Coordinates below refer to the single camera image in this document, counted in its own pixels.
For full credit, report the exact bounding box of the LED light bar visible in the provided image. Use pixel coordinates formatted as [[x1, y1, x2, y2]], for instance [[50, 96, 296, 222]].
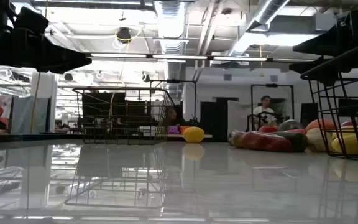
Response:
[[85, 52, 316, 63]]

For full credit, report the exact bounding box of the red tomato green stem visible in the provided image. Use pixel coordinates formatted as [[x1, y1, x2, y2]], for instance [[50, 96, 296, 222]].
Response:
[[257, 124, 279, 133]]

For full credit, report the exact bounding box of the black table frame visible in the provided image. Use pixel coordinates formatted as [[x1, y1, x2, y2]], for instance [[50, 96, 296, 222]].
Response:
[[0, 133, 291, 144]]

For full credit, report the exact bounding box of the yellow lemon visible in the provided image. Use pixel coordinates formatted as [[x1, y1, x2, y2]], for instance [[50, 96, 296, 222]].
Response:
[[183, 126, 205, 144]]

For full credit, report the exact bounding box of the silver wire basket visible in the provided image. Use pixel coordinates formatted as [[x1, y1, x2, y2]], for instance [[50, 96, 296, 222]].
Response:
[[72, 86, 176, 146]]

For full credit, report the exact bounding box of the red chili pepper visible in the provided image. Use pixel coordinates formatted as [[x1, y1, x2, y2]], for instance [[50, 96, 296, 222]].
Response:
[[228, 129, 294, 154]]

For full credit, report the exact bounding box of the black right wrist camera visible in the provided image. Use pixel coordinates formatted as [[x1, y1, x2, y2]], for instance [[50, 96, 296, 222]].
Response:
[[337, 9, 358, 32]]

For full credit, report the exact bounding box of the ribbed silver ventilation duct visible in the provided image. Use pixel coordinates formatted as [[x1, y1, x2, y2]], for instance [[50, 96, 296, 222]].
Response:
[[152, 0, 188, 103]]

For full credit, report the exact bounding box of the dark green cucumber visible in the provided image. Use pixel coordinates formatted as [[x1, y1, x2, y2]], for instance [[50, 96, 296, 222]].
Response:
[[272, 130, 308, 153]]

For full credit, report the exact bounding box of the yellow cable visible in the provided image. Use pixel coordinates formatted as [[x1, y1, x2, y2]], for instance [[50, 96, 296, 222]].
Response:
[[29, 0, 50, 135]]

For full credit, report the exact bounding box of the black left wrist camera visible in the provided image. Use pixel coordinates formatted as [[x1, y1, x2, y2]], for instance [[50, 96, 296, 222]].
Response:
[[13, 6, 50, 35]]

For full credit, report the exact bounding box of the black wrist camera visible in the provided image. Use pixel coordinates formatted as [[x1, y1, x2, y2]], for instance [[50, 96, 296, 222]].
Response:
[[337, 9, 358, 32], [13, 6, 50, 35]]

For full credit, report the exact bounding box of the white panel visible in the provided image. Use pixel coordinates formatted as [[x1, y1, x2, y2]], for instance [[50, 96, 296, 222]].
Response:
[[227, 100, 254, 134]]

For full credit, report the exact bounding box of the dark red long pepper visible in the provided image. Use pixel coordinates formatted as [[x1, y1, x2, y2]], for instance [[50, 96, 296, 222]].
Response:
[[340, 120, 358, 129]]

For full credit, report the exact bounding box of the black monitor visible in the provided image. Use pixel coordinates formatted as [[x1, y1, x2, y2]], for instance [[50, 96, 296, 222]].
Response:
[[337, 98, 358, 118]]

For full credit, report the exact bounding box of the black cabinet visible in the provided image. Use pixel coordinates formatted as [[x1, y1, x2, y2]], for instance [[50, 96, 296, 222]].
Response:
[[200, 96, 239, 142]]

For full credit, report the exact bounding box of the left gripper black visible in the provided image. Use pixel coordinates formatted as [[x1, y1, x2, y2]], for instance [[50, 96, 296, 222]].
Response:
[[0, 29, 93, 75]]

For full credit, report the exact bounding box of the black wire basket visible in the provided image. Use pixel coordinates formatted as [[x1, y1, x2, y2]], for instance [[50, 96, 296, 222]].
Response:
[[300, 37, 358, 163]]

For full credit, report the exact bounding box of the black background rig frame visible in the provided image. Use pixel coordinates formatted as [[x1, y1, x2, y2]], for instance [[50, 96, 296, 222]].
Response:
[[149, 78, 198, 125], [250, 83, 295, 131]]

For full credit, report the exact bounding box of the white garlic bulb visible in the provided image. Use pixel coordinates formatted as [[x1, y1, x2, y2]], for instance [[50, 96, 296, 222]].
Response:
[[305, 128, 331, 152]]

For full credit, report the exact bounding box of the white pillar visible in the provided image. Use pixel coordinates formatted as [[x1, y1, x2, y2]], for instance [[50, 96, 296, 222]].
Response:
[[31, 71, 58, 134]]

